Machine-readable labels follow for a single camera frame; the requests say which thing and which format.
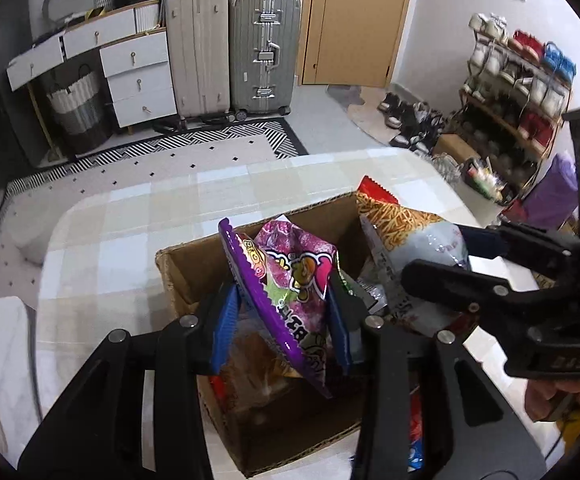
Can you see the pile of dark shoes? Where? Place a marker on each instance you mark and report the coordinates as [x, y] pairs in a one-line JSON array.
[[412, 120]]

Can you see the beige suitcase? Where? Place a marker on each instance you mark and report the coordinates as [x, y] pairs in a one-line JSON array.
[[197, 55]]

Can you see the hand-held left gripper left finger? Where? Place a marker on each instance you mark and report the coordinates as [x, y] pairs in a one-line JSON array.
[[224, 326]]

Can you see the woven laundry basket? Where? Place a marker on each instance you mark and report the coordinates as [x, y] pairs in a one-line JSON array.
[[77, 110]]

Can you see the white fries-print snack packet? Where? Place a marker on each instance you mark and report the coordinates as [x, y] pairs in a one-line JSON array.
[[410, 230]]

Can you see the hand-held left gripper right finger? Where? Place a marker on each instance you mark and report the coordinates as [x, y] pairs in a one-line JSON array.
[[341, 332]]

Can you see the black and white patterned rug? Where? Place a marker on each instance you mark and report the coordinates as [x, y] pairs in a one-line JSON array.
[[169, 155]]

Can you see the silver suitcase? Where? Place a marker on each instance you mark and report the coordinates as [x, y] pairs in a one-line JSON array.
[[265, 50]]

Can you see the white drawer cabinet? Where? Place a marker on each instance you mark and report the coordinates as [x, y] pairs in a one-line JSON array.
[[134, 80]]

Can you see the brown cardboard box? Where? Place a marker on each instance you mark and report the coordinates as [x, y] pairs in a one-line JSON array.
[[189, 270]]

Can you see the person's right hand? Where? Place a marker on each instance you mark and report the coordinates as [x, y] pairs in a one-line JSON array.
[[545, 400]]

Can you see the grey door mat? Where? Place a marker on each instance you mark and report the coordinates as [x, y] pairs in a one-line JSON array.
[[365, 110]]

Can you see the purple snack packet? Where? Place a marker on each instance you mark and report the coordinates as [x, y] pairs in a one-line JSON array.
[[290, 280]]

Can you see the small open cardboard box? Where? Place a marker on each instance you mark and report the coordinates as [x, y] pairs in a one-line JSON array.
[[455, 149]]

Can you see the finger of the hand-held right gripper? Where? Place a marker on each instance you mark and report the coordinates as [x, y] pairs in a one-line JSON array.
[[450, 280], [510, 245]]

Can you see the wooden shoe rack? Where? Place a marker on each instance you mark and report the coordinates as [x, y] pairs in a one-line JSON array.
[[470, 100]]

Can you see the purple bag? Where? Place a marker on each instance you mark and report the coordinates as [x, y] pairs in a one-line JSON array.
[[552, 195]]

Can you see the wooden door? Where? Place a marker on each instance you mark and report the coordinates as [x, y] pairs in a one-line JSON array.
[[355, 25]]

